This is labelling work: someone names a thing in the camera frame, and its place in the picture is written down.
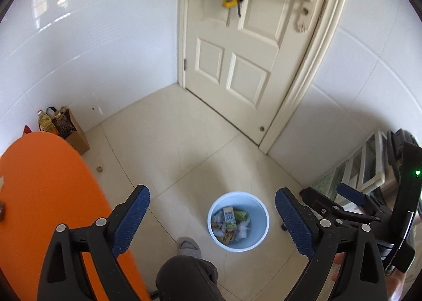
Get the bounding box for person's right forearm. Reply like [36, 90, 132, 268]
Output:
[386, 273, 410, 301]

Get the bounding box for cardboard box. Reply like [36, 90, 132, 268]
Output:
[61, 108, 90, 156]

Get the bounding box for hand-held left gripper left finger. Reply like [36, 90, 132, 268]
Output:
[36, 184, 151, 301]

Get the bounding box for person's right hand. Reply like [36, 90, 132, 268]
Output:
[330, 252, 346, 282]

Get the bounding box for crumpled white wrapper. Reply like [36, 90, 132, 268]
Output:
[237, 220, 252, 241]

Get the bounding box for person's leg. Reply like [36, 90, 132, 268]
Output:
[155, 254, 225, 301]

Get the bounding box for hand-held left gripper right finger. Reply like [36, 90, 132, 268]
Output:
[275, 188, 389, 301]

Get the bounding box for light blue bin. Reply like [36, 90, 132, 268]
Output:
[207, 191, 270, 252]

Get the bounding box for grey slipper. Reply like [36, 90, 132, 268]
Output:
[178, 236, 203, 259]

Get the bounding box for white rack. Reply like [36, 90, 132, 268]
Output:
[311, 131, 387, 197]

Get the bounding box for white door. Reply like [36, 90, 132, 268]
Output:
[178, 0, 354, 157]

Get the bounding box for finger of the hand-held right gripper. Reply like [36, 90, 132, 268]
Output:
[336, 182, 394, 218]
[299, 187, 380, 224]

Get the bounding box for cream door handle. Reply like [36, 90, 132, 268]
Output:
[282, 0, 320, 33]

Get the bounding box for dark bottle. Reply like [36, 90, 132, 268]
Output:
[54, 107, 76, 138]

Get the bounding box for cooking oil bottle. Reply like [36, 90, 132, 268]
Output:
[37, 109, 57, 133]

